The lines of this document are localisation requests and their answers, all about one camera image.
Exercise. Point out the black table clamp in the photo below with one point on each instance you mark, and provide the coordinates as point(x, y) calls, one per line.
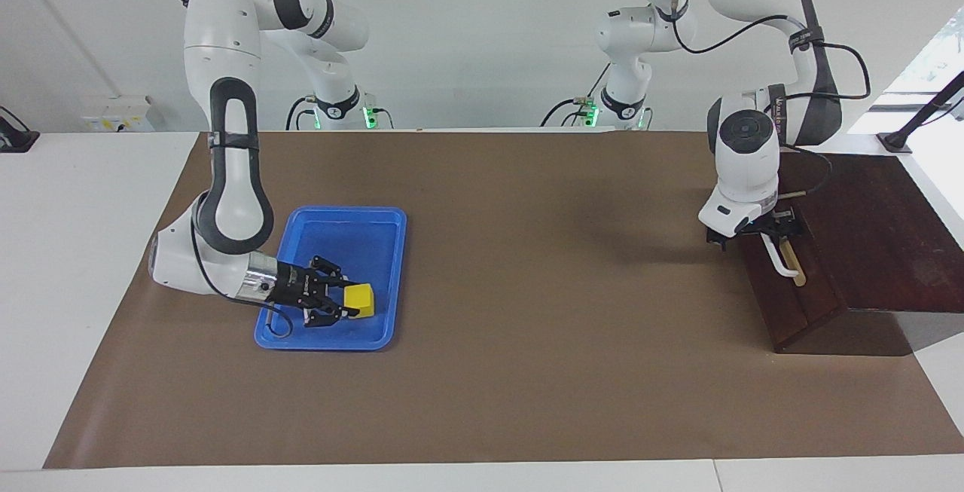
point(15, 142)

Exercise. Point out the yellow cube block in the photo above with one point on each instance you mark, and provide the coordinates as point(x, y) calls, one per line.
point(363, 300)

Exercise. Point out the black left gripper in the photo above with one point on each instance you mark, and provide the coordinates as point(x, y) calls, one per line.
point(757, 230)

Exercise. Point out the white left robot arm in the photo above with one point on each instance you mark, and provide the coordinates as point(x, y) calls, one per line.
point(745, 153)

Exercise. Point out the white wall socket box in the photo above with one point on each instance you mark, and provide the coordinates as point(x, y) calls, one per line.
point(113, 115)

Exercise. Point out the blue plastic tray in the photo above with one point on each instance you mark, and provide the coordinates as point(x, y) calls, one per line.
point(361, 243)

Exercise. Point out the dark wooden drawer cabinet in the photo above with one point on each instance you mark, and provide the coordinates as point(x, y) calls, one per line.
point(889, 236)

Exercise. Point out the black camera stand pole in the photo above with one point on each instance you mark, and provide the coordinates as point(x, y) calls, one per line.
point(896, 139)

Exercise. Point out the brown table mat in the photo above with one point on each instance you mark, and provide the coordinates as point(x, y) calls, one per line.
point(527, 326)

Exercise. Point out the bright window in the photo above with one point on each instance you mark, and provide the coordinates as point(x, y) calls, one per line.
point(941, 47)

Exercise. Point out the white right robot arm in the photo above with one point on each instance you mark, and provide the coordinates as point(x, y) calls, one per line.
point(226, 62)

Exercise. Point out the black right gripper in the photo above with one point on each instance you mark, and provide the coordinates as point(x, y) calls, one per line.
point(294, 286)

